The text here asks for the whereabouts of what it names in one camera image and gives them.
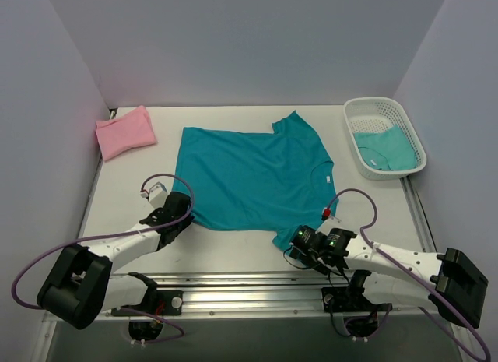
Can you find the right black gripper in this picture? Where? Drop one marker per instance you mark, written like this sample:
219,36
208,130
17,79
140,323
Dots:
296,244

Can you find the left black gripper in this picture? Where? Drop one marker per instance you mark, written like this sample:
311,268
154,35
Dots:
180,205

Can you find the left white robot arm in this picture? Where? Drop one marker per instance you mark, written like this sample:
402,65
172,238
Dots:
80,285

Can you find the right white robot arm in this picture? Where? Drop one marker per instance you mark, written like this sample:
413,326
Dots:
449,283

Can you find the folded pink t shirt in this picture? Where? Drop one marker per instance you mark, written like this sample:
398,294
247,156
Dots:
133,130

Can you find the white plastic basket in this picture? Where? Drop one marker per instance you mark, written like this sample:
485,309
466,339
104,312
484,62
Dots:
376,115

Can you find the light teal t shirt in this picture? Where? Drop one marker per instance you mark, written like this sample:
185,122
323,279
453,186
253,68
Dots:
386,151

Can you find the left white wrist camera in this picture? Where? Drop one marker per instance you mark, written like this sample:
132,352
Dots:
156,195

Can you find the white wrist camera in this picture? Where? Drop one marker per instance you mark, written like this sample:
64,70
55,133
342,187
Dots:
328,218
156,195

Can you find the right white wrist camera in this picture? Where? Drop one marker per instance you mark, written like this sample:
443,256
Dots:
328,218

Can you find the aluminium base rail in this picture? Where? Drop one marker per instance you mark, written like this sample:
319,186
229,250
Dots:
254,295

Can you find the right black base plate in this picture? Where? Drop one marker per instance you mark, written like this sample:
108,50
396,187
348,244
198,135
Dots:
343,300

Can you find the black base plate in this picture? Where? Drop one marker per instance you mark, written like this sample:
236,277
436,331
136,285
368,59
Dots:
343,300
157,302

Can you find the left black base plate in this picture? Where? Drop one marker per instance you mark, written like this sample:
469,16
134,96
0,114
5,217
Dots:
157,302

